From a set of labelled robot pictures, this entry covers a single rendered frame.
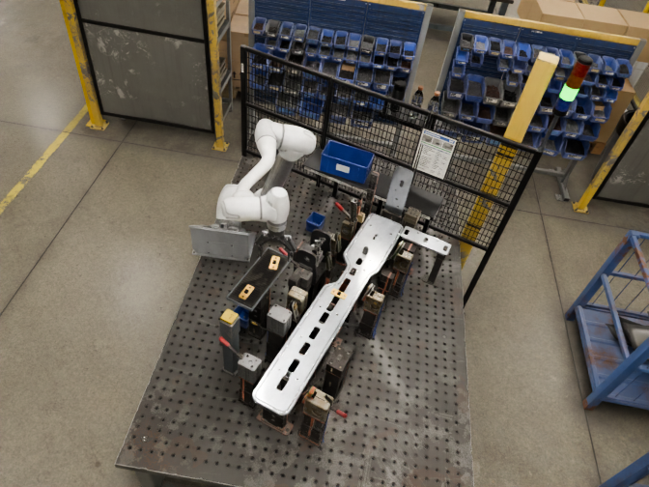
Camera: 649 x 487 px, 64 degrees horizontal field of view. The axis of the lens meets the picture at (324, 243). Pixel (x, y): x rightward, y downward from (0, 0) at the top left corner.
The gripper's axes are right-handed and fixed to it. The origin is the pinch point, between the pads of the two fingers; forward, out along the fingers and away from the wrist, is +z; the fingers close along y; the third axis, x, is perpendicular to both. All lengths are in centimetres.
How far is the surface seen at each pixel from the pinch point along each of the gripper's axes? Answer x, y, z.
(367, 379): -27, 57, 52
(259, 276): -10.2, -5.4, 5.6
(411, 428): -49, 81, 52
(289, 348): -36.1, 15.3, 21.6
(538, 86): 85, 114, -66
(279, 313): -25.5, 8.0, 10.6
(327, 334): -24.8, 32.0, 21.6
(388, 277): 19, 59, 23
